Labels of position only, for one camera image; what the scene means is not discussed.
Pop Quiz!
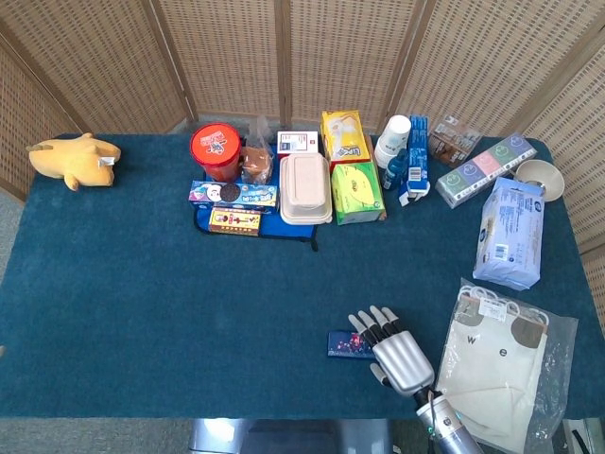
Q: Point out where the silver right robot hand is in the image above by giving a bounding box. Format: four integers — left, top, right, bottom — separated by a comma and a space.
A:
348, 305, 436, 397

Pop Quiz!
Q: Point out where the blue glasses case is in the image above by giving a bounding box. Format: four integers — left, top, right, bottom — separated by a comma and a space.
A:
327, 329, 377, 361

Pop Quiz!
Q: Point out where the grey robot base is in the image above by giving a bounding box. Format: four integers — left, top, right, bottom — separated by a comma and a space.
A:
188, 418, 394, 454

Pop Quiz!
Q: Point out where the blue white milk carton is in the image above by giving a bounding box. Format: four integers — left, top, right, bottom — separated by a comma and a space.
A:
397, 114, 432, 208

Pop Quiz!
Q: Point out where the small yellow red box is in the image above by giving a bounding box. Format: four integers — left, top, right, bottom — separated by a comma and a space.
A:
207, 206, 263, 237

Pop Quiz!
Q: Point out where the clear box with brown pieces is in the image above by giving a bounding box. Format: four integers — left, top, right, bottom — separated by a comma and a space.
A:
427, 114, 484, 170

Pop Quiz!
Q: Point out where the blue cookie box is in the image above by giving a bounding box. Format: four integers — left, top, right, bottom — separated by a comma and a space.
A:
188, 180, 280, 214

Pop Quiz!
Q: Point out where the small red white box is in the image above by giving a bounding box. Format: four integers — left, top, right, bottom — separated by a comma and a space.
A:
276, 131, 320, 159

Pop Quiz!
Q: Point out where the plastic bag with canvas tote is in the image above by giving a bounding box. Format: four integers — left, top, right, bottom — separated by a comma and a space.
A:
434, 277, 579, 454

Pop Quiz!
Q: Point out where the light blue wipes pack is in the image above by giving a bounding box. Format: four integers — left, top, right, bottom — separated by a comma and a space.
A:
473, 177, 546, 292

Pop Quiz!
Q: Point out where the green tissue pack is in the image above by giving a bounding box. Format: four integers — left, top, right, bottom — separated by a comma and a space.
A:
330, 161, 389, 227

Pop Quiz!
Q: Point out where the blue flat tray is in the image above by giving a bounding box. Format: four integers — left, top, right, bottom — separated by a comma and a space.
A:
193, 206, 320, 253

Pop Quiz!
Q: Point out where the blue spray bottle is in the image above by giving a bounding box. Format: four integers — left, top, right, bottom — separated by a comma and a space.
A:
381, 148, 409, 192

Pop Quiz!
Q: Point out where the teal carpet table cover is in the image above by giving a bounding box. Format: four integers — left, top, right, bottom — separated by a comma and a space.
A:
0, 132, 600, 423

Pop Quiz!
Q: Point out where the stack of beige food containers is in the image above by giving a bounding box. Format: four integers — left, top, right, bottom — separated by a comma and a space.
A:
279, 152, 335, 226

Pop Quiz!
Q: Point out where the pastel tissue multipack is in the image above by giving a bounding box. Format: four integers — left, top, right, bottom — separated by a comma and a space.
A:
434, 133, 539, 210

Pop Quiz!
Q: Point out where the yellow plush toy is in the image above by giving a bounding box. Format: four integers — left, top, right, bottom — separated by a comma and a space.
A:
26, 132, 122, 192

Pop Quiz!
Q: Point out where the stack of white paper cups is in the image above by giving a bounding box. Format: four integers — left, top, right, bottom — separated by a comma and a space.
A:
373, 114, 413, 170

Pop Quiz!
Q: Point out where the yellow tissue pack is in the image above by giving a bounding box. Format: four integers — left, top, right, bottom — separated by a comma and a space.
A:
320, 110, 372, 172

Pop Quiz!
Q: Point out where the beige bowl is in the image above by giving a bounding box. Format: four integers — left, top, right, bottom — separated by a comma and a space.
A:
514, 159, 566, 201

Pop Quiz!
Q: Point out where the clear bag of pastries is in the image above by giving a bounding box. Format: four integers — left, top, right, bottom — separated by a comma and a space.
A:
239, 115, 277, 185

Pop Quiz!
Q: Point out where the red instant noodle tub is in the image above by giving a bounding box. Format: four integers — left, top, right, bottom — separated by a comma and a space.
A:
190, 123, 245, 183

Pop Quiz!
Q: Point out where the woven folding screen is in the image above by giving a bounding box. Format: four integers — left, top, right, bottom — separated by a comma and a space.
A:
0, 0, 605, 304

